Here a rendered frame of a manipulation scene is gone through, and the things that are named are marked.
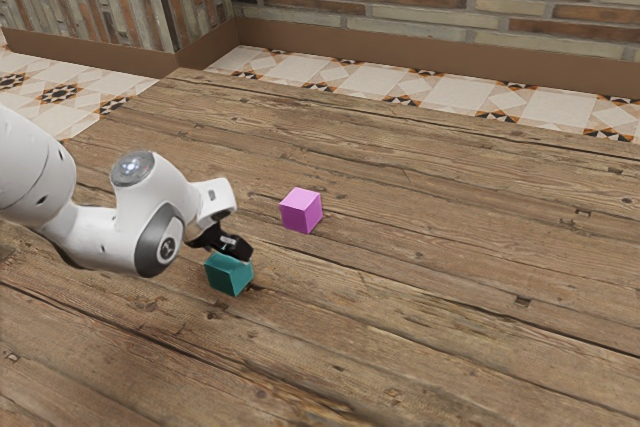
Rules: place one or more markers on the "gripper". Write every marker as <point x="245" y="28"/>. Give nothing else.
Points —
<point x="216" y="240"/>

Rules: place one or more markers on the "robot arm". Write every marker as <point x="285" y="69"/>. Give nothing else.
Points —
<point x="130" y="227"/>

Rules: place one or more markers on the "teal block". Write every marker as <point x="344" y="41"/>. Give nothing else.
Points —
<point x="227" y="273"/>

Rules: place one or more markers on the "pink block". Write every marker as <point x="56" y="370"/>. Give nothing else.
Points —
<point x="300" y="210"/>

